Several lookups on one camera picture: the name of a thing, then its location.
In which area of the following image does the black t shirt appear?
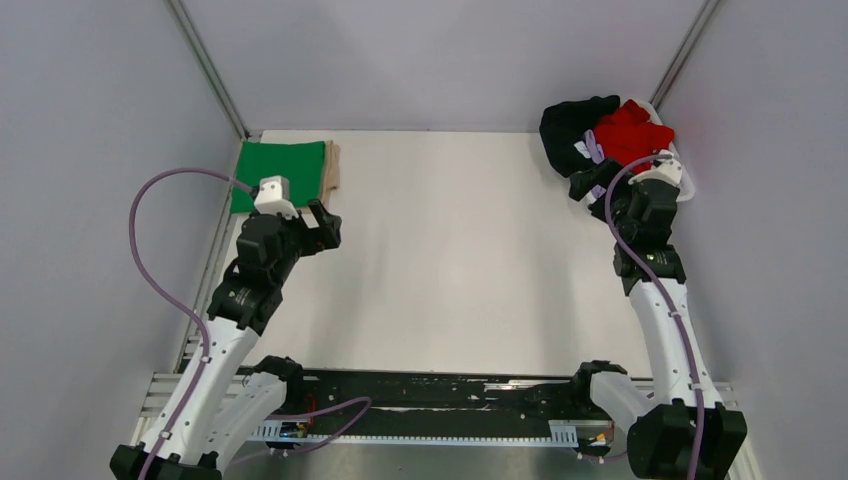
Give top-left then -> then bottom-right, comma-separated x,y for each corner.
539,95 -> 621,178

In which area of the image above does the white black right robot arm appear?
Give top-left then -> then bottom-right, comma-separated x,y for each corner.
570,153 -> 748,479

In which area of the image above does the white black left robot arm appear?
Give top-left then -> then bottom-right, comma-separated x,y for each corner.
109,199 -> 342,479

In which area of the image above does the lavender t shirt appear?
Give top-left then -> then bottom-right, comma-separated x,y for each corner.
574,130 -> 606,205

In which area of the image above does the folded beige t shirt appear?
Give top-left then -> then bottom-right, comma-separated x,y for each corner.
292,141 -> 341,212

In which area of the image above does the white plastic laundry basket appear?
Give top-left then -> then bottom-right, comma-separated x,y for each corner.
636,142 -> 696,203

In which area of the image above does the folded green t shirt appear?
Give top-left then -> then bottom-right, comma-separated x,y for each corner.
236,142 -> 327,208

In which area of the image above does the red t shirt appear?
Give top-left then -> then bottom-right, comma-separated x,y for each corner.
593,100 -> 675,166

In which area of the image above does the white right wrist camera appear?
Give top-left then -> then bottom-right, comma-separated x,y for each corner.
628,150 -> 684,188

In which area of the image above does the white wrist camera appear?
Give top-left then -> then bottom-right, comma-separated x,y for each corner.
628,150 -> 684,188
254,175 -> 299,220

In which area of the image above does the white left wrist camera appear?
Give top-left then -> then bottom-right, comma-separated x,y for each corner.
254,175 -> 299,220

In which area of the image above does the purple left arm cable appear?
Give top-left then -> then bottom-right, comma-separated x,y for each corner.
128,166 -> 374,480

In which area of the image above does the white slotted cable duct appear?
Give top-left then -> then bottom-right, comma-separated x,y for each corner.
246,421 -> 579,448

